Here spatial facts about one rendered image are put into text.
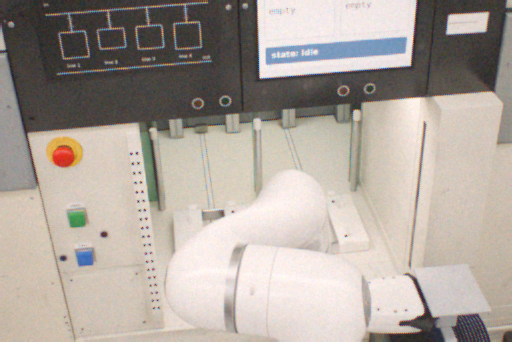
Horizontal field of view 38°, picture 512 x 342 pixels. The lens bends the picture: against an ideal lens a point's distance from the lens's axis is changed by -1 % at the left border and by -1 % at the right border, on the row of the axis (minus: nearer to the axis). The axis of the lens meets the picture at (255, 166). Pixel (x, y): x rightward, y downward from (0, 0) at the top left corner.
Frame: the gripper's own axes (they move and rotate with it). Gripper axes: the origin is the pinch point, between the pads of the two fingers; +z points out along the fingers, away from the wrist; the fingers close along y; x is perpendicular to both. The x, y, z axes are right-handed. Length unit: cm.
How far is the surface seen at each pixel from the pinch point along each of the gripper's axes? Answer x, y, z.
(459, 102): 23.1, -27.4, 8.7
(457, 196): 2.7, -25.6, 10.1
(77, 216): 4, -27, -65
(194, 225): -27, -63, -44
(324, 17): 41, -29, -17
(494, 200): -3.1, -31.0, 20.7
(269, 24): 40, -29, -27
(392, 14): 40, -30, -5
